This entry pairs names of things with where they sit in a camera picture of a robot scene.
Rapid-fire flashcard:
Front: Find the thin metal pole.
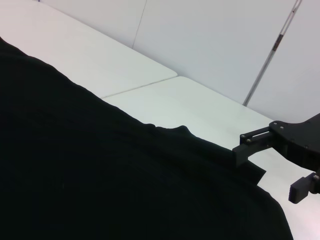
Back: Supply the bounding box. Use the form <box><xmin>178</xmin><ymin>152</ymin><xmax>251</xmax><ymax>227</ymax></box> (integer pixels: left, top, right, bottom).
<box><xmin>242</xmin><ymin>0</ymin><xmax>303</xmax><ymax>106</ymax></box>

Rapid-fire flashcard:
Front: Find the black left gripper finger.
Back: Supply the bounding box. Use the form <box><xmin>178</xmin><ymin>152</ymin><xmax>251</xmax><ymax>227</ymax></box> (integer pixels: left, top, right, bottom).
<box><xmin>231</xmin><ymin>125</ymin><xmax>276</xmax><ymax>168</ymax></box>
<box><xmin>288</xmin><ymin>171</ymin><xmax>320</xmax><ymax>205</ymax></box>

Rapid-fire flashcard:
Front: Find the black t-shirt with FREE print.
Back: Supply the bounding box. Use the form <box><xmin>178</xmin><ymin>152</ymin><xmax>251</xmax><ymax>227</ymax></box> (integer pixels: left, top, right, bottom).
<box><xmin>0</xmin><ymin>36</ymin><xmax>295</xmax><ymax>240</ymax></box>

